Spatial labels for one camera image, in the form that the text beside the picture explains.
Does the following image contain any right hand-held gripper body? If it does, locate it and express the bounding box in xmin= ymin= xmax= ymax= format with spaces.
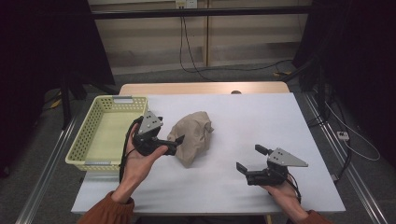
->
xmin=245 ymin=147 xmax=309 ymax=188

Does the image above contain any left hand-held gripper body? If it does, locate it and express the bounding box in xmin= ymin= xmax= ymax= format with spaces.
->
xmin=132 ymin=110 xmax=179 ymax=157

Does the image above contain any beige cloth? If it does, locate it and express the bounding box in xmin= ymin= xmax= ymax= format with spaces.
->
xmin=166 ymin=110 xmax=216 ymax=169

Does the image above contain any pale yellow perforated plastic basket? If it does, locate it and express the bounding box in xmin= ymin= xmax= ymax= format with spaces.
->
xmin=64 ymin=94 xmax=149 ymax=173

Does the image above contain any person's right hand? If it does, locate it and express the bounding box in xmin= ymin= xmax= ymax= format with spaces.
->
xmin=262 ymin=181 xmax=304 ymax=210

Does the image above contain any person's left hand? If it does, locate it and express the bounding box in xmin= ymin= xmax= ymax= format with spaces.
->
xmin=119 ymin=123 xmax=169 ymax=191

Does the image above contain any white table mat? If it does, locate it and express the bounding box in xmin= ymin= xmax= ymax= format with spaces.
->
xmin=70 ymin=91 xmax=347 ymax=216

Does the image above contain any wooden table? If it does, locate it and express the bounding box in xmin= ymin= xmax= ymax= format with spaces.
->
xmin=119 ymin=80 xmax=290 ymax=96

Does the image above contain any black metal stand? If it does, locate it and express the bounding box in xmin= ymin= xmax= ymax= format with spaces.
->
xmin=291 ymin=54 xmax=332 ymax=123

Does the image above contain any black tripod stand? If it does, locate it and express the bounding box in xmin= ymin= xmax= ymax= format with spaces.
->
xmin=58 ymin=69 xmax=120 ymax=131

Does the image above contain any black horizontal metal bar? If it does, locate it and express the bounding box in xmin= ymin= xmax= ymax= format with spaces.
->
xmin=90 ymin=5 xmax=313 ymax=21

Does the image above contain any black curtain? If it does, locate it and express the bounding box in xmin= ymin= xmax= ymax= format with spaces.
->
xmin=0 ymin=0 xmax=116 ymax=178
xmin=293 ymin=0 xmax=396 ymax=162

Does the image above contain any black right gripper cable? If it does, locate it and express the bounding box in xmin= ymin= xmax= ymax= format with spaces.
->
xmin=285 ymin=172 xmax=303 ymax=203

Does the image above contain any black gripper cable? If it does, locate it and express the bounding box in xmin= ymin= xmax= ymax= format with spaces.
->
xmin=119 ymin=116 xmax=145 ymax=185
xmin=285 ymin=172 xmax=303 ymax=203

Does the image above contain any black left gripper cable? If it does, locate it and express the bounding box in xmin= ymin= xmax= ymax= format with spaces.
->
xmin=119 ymin=116 xmax=145 ymax=185

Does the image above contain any black power cable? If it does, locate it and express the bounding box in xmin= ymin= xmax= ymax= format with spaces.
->
xmin=182 ymin=15 xmax=294 ymax=75
xmin=178 ymin=7 xmax=219 ymax=83

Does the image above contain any aluminium floor rail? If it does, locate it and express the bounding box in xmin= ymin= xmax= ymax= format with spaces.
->
xmin=302 ymin=92 xmax=389 ymax=224
xmin=14 ymin=113 xmax=79 ymax=224

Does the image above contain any white cable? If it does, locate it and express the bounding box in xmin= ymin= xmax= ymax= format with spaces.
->
xmin=324 ymin=102 xmax=382 ymax=162

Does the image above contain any white wall socket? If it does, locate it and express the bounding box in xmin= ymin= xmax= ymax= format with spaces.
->
xmin=175 ymin=0 xmax=199 ymax=9

